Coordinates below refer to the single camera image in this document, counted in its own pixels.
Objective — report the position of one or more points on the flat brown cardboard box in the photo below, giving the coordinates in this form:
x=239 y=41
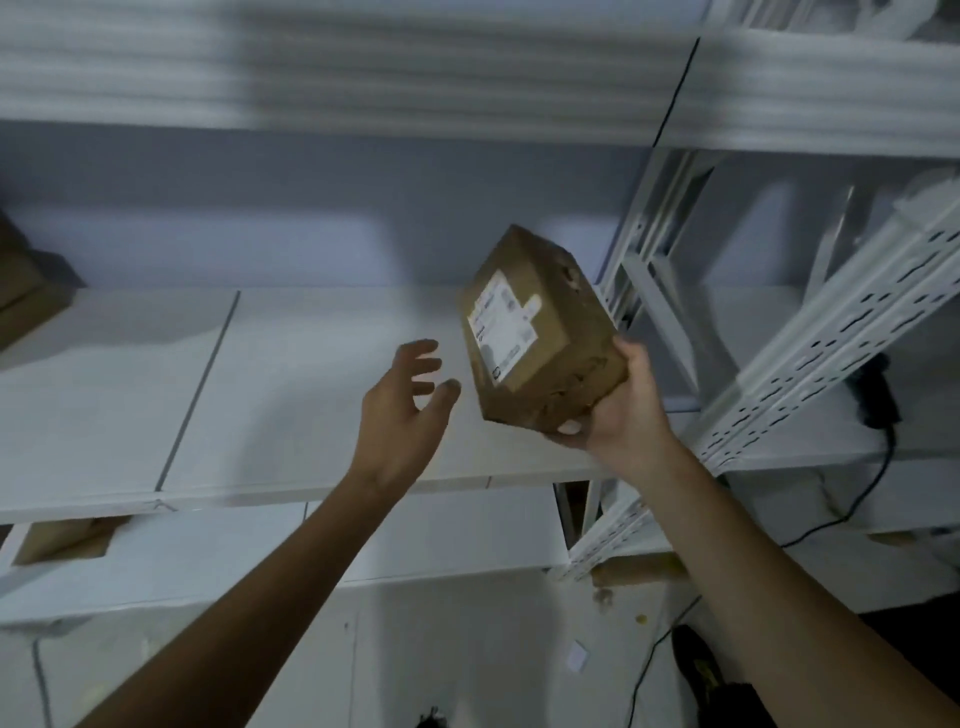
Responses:
x=60 y=538

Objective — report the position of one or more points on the person's right hand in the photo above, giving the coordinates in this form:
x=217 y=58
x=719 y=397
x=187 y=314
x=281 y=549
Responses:
x=630 y=420

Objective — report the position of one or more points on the person's black shoe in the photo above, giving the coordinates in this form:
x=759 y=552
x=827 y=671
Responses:
x=699 y=664

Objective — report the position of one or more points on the small white paper scrap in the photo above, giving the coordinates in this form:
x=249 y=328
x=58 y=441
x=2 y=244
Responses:
x=576 y=657

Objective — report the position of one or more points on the plain brown cardboard box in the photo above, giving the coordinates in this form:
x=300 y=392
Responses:
x=26 y=292

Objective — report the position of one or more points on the brown cardboard piece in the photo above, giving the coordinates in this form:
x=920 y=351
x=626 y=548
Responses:
x=637 y=570

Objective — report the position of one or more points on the person's right thumb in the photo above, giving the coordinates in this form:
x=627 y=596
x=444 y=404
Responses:
x=571 y=431

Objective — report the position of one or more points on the person's left thumb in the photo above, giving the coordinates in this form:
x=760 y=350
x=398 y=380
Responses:
x=442 y=405

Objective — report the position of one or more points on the wide white shelving unit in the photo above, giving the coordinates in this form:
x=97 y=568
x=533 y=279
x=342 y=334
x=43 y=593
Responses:
x=300 y=390

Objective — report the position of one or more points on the brown cardboard box white label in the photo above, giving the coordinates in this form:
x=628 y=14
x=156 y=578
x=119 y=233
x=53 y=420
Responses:
x=540 y=337

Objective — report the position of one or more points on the person's right forearm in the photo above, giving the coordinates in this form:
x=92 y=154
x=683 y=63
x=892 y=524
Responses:
x=780 y=600

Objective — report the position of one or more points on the narrow white shelving unit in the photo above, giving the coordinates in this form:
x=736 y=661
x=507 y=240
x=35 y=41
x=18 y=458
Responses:
x=810 y=97

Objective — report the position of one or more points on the white perforated metal post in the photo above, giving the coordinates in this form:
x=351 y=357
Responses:
x=840 y=330

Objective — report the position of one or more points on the person's left forearm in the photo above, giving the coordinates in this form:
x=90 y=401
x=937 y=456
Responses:
x=247 y=600

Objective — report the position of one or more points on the person's left hand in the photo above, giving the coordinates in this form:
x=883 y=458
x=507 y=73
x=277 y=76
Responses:
x=390 y=427

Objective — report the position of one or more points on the black power adapter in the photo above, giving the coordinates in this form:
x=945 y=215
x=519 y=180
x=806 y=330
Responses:
x=874 y=390

